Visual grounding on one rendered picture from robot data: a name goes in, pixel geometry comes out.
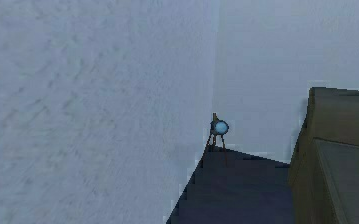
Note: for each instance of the tripod floor lamp blue lens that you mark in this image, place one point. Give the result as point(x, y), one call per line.
point(221, 127)

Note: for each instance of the dark brown wooden cabinet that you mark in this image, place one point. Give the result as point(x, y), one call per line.
point(323, 133)

